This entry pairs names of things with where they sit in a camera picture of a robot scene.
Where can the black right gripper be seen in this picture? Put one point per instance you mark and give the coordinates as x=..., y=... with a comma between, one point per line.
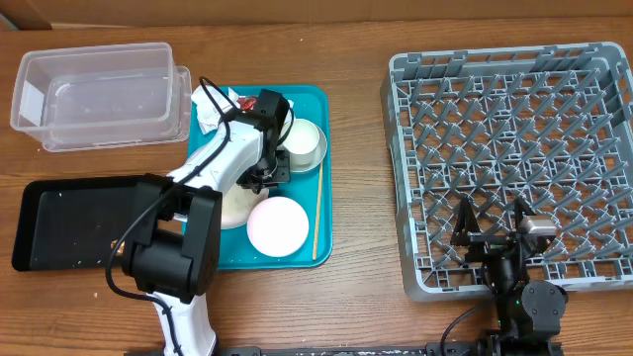
x=488, y=236

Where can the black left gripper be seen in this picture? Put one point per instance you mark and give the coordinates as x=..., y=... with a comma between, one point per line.
x=283, y=175

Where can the red snack wrapper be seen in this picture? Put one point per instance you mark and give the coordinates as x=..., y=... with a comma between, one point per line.
x=247, y=103

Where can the large white napkin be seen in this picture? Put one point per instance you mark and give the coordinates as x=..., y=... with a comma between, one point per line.
x=207, y=114

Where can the large pink plate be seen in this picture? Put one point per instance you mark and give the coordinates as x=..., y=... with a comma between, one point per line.
x=238, y=204

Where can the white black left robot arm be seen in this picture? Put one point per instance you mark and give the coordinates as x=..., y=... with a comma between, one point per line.
x=172, y=247

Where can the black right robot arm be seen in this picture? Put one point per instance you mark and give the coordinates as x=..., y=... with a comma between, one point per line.
x=526, y=310

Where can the white ceramic cup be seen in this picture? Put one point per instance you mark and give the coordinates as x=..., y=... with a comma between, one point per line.
x=302, y=140

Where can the grey saucer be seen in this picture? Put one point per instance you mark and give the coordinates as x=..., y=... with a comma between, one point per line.
x=320, y=155

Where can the wooden chopstick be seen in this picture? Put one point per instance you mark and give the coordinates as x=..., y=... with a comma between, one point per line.
x=318, y=209

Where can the grey plastic dish rack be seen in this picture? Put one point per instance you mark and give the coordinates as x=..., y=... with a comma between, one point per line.
x=550, y=124

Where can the teal plastic tray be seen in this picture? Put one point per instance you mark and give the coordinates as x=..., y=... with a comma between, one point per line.
x=237, y=253

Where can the clear plastic bin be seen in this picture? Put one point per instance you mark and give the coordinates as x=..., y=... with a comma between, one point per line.
x=103, y=96

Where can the black plastic tray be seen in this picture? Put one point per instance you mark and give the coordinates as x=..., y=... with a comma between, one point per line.
x=72, y=223

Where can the brown cardboard backdrop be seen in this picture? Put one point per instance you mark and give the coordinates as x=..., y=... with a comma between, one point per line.
x=44, y=14

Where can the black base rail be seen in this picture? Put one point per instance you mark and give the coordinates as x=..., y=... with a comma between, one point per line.
x=456, y=348

